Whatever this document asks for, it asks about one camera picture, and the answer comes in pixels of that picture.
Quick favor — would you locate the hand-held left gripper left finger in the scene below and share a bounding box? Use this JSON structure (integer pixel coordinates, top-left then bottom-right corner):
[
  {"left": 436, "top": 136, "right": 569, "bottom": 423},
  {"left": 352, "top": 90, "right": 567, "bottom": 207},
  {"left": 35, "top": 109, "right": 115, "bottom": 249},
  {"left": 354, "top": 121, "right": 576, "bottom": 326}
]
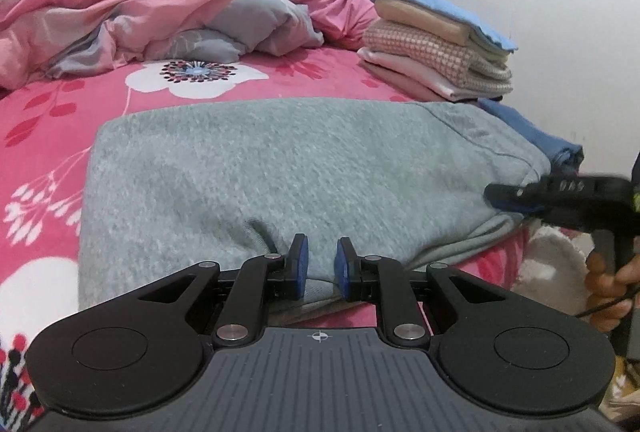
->
[{"left": 136, "top": 233, "right": 308, "bottom": 345}]

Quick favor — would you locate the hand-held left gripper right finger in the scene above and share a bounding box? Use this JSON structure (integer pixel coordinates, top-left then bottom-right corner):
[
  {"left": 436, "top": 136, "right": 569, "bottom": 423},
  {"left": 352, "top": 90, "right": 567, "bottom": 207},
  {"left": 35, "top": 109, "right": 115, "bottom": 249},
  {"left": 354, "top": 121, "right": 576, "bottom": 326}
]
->
[{"left": 334, "top": 237, "right": 503, "bottom": 345}]

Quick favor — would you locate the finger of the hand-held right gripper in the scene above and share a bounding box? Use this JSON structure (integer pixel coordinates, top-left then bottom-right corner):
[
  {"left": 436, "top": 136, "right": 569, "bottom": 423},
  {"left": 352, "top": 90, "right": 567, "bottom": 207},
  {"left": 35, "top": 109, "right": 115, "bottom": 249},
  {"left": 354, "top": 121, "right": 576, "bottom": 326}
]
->
[{"left": 484, "top": 182, "right": 546, "bottom": 213}]

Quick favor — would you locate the grey sweatshirt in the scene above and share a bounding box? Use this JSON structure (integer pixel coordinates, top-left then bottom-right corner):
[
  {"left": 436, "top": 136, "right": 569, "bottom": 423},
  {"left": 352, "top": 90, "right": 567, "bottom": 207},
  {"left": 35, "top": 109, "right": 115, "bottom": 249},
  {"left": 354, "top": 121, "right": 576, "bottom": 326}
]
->
[{"left": 79, "top": 98, "right": 551, "bottom": 320}]

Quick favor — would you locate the person's right hand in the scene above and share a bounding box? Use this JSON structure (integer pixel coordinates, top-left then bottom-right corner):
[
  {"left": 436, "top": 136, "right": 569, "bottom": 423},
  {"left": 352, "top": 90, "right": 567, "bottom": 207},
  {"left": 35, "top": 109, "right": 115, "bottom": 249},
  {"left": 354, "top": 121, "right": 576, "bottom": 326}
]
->
[{"left": 586, "top": 251, "right": 640, "bottom": 333}]

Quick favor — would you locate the white fluffy clothing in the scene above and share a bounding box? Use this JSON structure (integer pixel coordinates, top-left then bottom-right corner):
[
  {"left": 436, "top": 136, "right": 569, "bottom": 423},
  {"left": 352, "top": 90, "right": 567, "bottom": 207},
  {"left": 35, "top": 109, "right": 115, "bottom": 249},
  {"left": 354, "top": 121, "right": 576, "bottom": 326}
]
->
[{"left": 525, "top": 219, "right": 640, "bottom": 423}]

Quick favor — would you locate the dark blue folded cloth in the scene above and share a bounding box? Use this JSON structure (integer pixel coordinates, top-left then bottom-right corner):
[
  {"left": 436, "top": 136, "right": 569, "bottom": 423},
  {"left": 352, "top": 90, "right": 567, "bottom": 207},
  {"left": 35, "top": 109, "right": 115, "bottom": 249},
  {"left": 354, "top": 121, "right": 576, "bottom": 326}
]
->
[{"left": 477, "top": 97, "right": 585, "bottom": 173}]

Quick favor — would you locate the pink checked folded cloth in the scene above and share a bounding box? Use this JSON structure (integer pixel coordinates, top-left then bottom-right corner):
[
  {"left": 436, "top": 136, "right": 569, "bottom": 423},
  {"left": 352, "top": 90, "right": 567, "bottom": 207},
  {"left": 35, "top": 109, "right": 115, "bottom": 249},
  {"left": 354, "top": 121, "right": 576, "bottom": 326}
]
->
[{"left": 362, "top": 22, "right": 513, "bottom": 95}]

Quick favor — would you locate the beige folded cloth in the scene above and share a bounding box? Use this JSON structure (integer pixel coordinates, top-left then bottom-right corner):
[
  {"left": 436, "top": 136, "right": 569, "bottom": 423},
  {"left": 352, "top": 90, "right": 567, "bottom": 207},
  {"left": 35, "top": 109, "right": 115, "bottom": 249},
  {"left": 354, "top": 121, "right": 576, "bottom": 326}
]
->
[{"left": 374, "top": 0, "right": 473, "bottom": 45}]

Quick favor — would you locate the pink floral blanket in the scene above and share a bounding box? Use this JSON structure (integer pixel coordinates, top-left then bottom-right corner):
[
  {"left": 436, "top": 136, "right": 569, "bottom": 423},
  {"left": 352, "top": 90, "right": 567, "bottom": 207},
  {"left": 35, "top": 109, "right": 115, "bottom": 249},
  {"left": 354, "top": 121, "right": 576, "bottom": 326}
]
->
[{"left": 0, "top": 44, "right": 531, "bottom": 413}]

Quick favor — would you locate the black cable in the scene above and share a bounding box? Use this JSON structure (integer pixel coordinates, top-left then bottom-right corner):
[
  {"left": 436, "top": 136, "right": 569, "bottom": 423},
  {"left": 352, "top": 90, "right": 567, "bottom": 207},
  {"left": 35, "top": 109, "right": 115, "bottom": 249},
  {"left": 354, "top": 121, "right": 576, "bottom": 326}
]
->
[{"left": 572, "top": 289, "right": 640, "bottom": 319}]

